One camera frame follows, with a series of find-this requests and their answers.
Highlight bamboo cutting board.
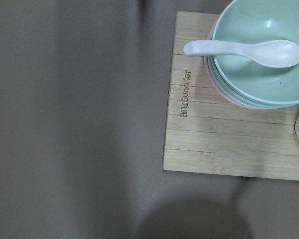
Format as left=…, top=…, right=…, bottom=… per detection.
left=162, top=11, right=299, bottom=180

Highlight stacked green bowls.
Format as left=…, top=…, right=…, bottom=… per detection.
left=204, top=0, right=299, bottom=110

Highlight white ceramic spoon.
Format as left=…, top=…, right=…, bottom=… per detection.
left=183, top=40, right=299, bottom=68

